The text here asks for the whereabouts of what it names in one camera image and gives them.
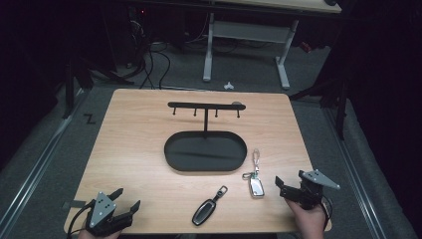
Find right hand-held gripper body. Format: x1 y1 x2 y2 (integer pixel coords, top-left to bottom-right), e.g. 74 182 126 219
288 168 341 211

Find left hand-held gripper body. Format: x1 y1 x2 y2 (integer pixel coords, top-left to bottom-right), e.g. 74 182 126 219
85 191 134 238

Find silver car key with keyring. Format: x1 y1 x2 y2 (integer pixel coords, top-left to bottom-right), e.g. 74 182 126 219
241 147 266 199

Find black car key fob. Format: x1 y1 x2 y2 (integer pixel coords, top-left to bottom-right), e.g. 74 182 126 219
191 184 229 227

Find black key rack with tray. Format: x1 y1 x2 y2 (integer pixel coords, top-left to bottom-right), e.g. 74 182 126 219
163 101 249 173

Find person's left hand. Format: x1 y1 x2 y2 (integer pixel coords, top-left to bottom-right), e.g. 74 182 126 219
78 228 123 239

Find person's right hand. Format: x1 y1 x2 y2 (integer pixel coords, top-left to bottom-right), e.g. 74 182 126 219
286 198 328 239

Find grey tape strip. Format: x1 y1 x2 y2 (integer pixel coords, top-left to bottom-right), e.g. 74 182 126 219
62 199 87 210

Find black metal stand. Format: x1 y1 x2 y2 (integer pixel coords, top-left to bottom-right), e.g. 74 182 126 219
288 74 353 141
62 54 134 120

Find white-legged desk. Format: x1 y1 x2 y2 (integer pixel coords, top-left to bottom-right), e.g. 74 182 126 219
201 0 342 91

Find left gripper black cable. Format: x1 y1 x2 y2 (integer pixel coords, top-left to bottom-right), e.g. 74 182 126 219
67 200 97 239

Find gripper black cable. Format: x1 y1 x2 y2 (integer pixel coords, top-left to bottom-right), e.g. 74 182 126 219
67 200 97 239
319 194 334 231

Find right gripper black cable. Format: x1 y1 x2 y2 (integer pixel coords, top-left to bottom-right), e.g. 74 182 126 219
319 194 334 231

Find metal floor rail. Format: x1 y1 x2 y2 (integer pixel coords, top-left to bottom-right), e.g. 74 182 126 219
0 89 86 234
325 109 388 239

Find black floor cables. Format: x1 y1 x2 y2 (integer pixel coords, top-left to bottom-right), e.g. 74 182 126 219
127 19 172 91

